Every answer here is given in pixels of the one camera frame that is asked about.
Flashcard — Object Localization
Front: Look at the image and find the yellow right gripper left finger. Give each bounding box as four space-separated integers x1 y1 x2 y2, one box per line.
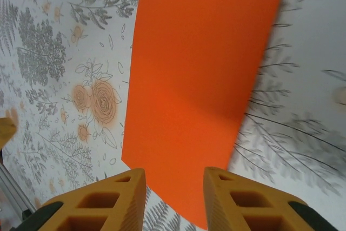
34 168 147 231

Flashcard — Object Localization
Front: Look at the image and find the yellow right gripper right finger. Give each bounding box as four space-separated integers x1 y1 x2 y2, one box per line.
203 166 339 231

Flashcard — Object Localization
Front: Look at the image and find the orange cloth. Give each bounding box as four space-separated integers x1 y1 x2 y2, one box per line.
121 0 291 229

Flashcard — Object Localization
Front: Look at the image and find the floral patterned tablecloth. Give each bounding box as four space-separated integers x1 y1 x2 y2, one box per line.
0 0 346 231

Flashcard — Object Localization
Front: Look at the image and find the aluminium extrusion frame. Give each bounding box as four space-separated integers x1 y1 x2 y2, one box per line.
0 160 36 217

